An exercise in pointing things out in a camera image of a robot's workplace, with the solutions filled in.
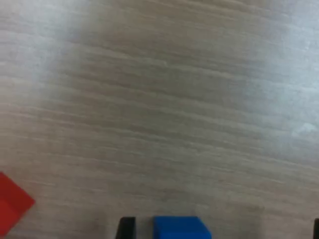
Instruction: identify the blue cube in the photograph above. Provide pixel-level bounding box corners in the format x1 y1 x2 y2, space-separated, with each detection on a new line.
152 216 212 239

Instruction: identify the red cube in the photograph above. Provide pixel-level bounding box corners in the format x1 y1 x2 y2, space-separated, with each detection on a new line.
0 171 36 237

